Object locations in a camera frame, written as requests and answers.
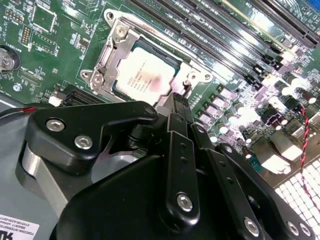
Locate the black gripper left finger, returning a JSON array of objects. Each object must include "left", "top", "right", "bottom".
[{"left": 15, "top": 93, "right": 201, "bottom": 233}]

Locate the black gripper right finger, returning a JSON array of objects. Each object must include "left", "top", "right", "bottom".
[{"left": 183, "top": 96, "right": 318, "bottom": 240}]

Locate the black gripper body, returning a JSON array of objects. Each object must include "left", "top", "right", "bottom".
[{"left": 48, "top": 153, "right": 241, "bottom": 240}]

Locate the silver CPU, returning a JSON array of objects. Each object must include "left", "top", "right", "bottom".
[{"left": 113, "top": 45, "right": 181, "bottom": 105}]

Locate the metal socket cover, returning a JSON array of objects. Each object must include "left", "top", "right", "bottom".
[{"left": 93, "top": 34, "right": 198, "bottom": 105}]

